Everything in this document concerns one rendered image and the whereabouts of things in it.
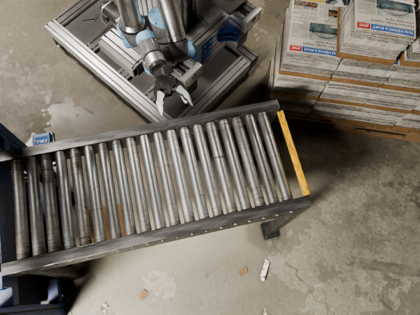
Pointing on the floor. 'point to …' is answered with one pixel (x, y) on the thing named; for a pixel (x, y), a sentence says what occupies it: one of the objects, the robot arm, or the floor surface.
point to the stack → (392, 75)
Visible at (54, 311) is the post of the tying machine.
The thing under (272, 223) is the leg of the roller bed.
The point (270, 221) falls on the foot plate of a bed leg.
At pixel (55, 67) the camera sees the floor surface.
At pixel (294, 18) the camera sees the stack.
